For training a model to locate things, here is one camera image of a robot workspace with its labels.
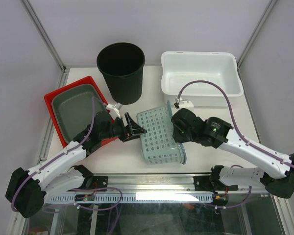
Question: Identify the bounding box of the light teal perforated basket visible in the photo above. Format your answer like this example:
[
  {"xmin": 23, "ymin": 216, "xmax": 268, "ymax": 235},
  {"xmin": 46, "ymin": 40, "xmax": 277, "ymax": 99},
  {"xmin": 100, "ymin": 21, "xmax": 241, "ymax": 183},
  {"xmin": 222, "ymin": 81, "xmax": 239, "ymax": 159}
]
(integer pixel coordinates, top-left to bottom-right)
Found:
[{"xmin": 137, "ymin": 101, "xmax": 187, "ymax": 165}]

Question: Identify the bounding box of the grey-green plastic basin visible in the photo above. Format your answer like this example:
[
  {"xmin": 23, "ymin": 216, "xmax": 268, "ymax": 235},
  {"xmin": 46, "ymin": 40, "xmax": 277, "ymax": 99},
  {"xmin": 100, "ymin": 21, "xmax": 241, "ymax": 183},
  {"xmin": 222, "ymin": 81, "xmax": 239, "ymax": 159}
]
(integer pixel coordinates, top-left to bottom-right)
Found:
[{"xmin": 51, "ymin": 84, "xmax": 107, "ymax": 146}]

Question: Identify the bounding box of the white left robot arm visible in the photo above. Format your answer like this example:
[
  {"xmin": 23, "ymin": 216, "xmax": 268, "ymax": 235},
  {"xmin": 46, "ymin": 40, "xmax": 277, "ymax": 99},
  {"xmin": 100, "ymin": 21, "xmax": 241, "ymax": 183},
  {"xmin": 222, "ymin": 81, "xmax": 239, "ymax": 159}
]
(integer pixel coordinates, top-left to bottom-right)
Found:
[{"xmin": 5, "ymin": 112, "xmax": 147, "ymax": 218}]

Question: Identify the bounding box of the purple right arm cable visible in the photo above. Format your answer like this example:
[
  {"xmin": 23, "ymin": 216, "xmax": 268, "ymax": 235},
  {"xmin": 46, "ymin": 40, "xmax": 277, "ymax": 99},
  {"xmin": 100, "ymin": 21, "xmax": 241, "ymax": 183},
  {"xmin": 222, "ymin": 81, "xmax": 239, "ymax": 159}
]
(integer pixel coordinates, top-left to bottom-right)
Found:
[{"xmin": 177, "ymin": 80, "xmax": 294, "ymax": 175}]

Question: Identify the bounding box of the white plastic tub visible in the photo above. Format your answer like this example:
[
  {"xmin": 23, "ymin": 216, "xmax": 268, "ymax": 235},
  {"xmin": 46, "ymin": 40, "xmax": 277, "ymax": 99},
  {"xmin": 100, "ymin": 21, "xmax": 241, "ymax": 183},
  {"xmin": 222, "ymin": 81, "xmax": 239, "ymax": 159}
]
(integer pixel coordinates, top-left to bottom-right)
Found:
[{"xmin": 161, "ymin": 51, "xmax": 244, "ymax": 107}]

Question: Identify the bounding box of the black ribbed waste bin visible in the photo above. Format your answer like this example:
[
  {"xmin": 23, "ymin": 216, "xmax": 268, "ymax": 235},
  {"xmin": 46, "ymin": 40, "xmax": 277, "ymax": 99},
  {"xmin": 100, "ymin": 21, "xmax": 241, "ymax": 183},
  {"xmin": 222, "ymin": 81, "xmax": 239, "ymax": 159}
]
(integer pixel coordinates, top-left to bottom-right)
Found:
[{"xmin": 97, "ymin": 42, "xmax": 145, "ymax": 105}]

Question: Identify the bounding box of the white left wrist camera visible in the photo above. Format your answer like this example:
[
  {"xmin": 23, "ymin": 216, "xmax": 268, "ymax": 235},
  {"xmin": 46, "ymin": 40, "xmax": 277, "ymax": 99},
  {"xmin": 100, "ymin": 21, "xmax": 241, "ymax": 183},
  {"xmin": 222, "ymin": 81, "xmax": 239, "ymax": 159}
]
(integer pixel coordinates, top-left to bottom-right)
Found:
[{"xmin": 106, "ymin": 103, "xmax": 122, "ymax": 120}]

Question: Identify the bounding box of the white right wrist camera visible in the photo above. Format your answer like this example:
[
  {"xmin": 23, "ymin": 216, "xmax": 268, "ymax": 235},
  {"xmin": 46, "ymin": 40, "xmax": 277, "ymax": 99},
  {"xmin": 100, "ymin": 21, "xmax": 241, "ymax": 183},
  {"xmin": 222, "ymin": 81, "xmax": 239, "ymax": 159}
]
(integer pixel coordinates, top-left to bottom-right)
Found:
[{"xmin": 173, "ymin": 97, "xmax": 194, "ymax": 111}]

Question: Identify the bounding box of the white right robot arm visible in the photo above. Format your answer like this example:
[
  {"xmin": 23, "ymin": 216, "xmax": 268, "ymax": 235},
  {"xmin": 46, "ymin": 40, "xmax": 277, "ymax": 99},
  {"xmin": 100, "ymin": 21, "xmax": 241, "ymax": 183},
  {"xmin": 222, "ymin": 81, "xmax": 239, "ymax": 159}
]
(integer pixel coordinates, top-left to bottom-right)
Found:
[{"xmin": 171, "ymin": 108, "xmax": 294, "ymax": 199}]

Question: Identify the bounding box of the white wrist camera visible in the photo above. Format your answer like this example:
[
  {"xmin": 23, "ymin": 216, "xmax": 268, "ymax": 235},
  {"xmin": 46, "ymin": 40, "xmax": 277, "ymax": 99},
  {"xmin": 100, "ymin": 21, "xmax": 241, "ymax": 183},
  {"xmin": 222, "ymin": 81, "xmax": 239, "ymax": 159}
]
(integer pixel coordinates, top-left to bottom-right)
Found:
[
  {"xmin": 173, "ymin": 97, "xmax": 194, "ymax": 111},
  {"xmin": 106, "ymin": 103, "xmax": 122, "ymax": 120}
]

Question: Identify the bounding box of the white slotted cable duct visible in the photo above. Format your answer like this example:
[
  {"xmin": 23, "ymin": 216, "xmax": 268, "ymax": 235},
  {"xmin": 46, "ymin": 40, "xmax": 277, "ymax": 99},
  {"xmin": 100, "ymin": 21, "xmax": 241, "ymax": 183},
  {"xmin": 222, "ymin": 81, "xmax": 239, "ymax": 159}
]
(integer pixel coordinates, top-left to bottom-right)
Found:
[{"xmin": 47, "ymin": 191, "xmax": 213, "ymax": 204}]

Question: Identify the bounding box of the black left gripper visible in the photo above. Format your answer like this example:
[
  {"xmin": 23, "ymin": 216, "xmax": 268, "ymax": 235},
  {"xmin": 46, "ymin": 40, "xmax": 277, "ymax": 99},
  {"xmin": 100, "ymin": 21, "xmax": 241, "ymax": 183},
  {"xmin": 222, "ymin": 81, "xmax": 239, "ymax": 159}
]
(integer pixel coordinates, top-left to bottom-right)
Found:
[{"xmin": 100, "ymin": 113, "xmax": 147, "ymax": 142}]

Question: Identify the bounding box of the aluminium mounting rail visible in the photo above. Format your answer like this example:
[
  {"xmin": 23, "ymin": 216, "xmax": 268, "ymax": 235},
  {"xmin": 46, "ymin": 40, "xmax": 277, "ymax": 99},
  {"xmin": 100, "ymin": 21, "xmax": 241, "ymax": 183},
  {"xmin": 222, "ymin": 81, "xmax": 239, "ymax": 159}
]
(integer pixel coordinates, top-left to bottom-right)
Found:
[{"xmin": 22, "ymin": 173, "xmax": 282, "ymax": 194}]

